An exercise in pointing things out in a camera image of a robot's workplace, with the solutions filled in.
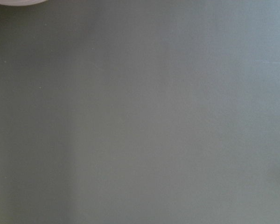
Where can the pink ice bowl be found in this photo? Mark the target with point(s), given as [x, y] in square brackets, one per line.
[18, 3]

